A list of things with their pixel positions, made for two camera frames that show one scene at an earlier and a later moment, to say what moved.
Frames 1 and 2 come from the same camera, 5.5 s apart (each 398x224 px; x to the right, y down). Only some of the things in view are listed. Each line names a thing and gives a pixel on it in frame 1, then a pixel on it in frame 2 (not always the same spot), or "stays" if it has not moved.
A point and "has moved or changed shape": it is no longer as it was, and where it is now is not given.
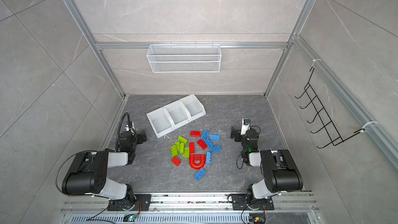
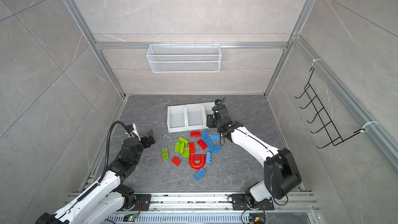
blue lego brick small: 208,157 stays
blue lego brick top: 204,134 stays
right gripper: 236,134 → 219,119
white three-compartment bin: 167,119 has moved or changed shape
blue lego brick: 209,143 stays
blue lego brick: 214,137 stays
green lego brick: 174,151 → 165,153
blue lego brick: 215,149 stays
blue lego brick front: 199,174 stays
